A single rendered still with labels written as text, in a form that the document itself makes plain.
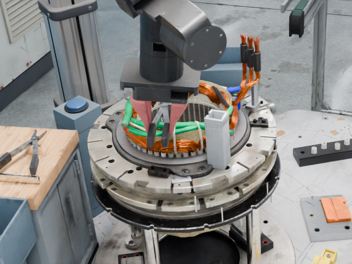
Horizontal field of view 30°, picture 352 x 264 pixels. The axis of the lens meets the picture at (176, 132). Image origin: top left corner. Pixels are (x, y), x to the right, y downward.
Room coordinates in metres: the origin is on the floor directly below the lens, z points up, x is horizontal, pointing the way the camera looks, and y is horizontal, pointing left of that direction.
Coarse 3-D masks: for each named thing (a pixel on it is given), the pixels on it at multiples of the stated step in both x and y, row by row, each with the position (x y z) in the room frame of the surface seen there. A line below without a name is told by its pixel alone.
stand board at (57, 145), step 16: (0, 128) 1.05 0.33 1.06; (16, 128) 1.04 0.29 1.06; (32, 128) 1.04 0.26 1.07; (0, 144) 0.99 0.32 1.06; (16, 144) 0.99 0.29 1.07; (48, 144) 0.98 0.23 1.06; (64, 144) 0.97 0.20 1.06; (16, 160) 0.94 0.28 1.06; (48, 160) 0.93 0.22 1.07; (64, 160) 0.95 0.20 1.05; (48, 176) 0.88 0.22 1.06; (0, 192) 0.85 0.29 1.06; (16, 192) 0.85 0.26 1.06; (32, 192) 0.84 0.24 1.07; (32, 208) 0.83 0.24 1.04
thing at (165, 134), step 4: (164, 124) 0.77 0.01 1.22; (168, 124) 0.77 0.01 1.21; (164, 128) 0.76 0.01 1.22; (168, 128) 0.76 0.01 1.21; (164, 132) 0.75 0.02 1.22; (168, 132) 0.75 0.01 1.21; (164, 136) 0.74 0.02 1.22; (168, 136) 0.75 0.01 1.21; (164, 140) 0.73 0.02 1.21; (168, 140) 0.74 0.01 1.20; (164, 144) 0.73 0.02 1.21
